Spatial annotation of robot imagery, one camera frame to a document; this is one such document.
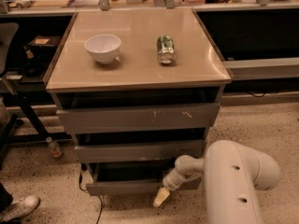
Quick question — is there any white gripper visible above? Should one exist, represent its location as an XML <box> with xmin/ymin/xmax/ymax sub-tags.
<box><xmin>153</xmin><ymin>169</ymin><xmax>200</xmax><ymax>207</ymax></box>

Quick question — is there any black cable on floor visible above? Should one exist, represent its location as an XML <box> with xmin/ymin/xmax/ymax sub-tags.
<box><xmin>78</xmin><ymin>163</ymin><xmax>104</xmax><ymax>224</ymax></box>

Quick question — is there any grey drawer cabinet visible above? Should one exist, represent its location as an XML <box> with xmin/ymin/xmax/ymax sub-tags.
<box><xmin>42</xmin><ymin>7</ymin><xmax>233</xmax><ymax>185</ymax></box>

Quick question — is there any plastic bottle on floor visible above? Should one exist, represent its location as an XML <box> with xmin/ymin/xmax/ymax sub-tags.
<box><xmin>46</xmin><ymin>137</ymin><xmax>63</xmax><ymax>158</ymax></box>

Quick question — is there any white sneaker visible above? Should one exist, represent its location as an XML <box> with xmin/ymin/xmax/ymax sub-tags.
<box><xmin>0</xmin><ymin>195</ymin><xmax>40</xmax><ymax>222</ymax></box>

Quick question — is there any white bowl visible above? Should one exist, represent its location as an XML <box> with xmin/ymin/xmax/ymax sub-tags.
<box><xmin>84</xmin><ymin>35</ymin><xmax>121</xmax><ymax>64</ymax></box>

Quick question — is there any green soda can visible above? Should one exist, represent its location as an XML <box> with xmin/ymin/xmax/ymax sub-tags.
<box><xmin>156</xmin><ymin>35</ymin><xmax>176</xmax><ymax>64</ymax></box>

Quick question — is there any grey drawer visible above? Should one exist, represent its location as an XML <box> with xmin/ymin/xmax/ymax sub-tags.
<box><xmin>85</xmin><ymin>160</ymin><xmax>202</xmax><ymax>197</ymax></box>
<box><xmin>75</xmin><ymin>139</ymin><xmax>206</xmax><ymax>163</ymax></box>
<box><xmin>57</xmin><ymin>103</ymin><xmax>220</xmax><ymax>134</ymax></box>

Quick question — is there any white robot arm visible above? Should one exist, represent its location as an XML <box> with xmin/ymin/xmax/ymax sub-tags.
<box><xmin>153</xmin><ymin>140</ymin><xmax>281</xmax><ymax>224</ymax></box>

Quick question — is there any grey office chair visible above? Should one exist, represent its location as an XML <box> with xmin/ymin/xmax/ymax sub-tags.
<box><xmin>0</xmin><ymin>22</ymin><xmax>19</xmax><ymax>167</ymax></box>

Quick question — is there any black box with label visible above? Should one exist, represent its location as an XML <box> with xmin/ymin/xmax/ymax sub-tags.
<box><xmin>28</xmin><ymin>35</ymin><xmax>61</xmax><ymax>48</ymax></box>

